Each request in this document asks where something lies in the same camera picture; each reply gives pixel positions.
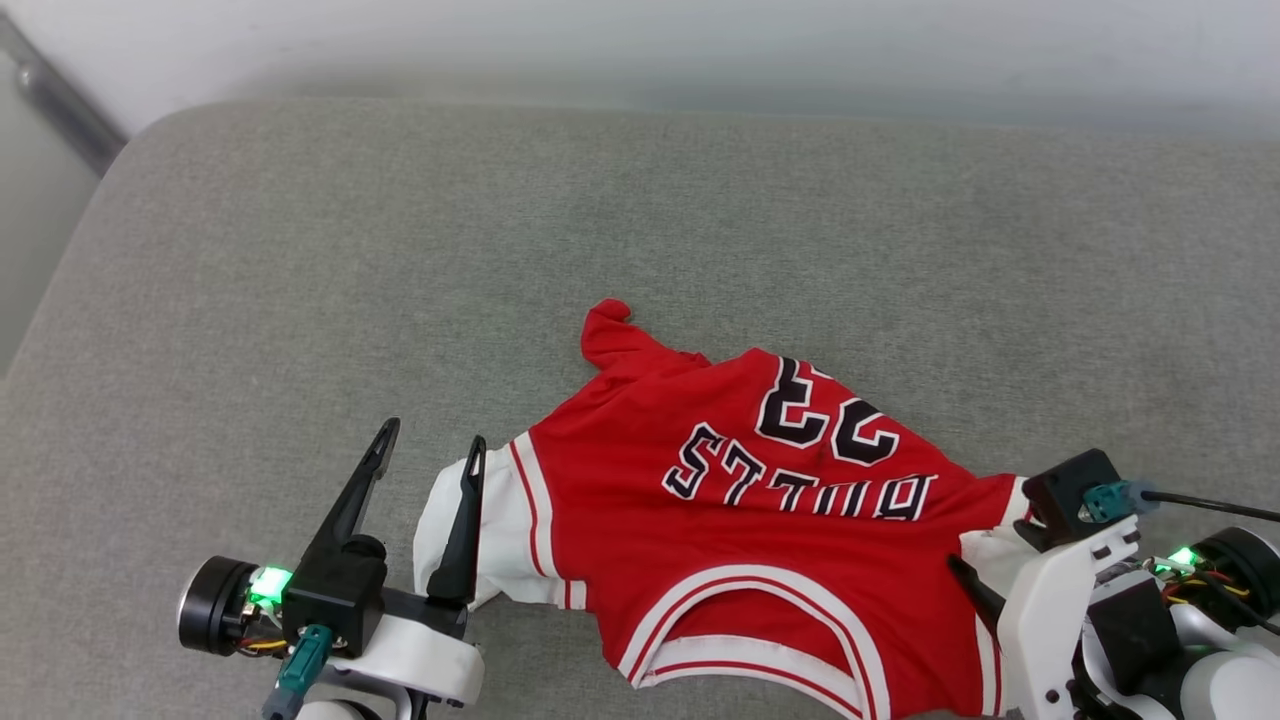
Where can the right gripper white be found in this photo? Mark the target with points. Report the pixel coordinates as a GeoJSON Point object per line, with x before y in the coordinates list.
{"type": "Point", "coordinates": [1040, 640]}

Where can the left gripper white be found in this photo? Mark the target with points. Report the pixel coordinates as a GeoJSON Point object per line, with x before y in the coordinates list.
{"type": "Point", "coordinates": [420, 660]}

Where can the red basketball jersey white sleeves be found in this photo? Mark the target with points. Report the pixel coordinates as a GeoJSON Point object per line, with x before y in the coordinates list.
{"type": "Point", "coordinates": [700, 540]}

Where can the grey fabric sofa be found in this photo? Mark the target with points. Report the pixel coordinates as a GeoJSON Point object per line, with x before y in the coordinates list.
{"type": "Point", "coordinates": [300, 300]}

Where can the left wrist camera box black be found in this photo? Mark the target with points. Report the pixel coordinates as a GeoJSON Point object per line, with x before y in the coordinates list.
{"type": "Point", "coordinates": [335, 595]}

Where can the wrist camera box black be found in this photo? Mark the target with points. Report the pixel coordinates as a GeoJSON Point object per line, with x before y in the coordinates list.
{"type": "Point", "coordinates": [335, 595]}
{"type": "Point", "coordinates": [1060, 495]}

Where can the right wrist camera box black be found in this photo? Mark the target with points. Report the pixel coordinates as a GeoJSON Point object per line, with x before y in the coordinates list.
{"type": "Point", "coordinates": [1060, 495]}

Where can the dark grey wall baseboard strip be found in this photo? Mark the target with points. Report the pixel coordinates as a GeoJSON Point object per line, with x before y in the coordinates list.
{"type": "Point", "coordinates": [60, 100]}

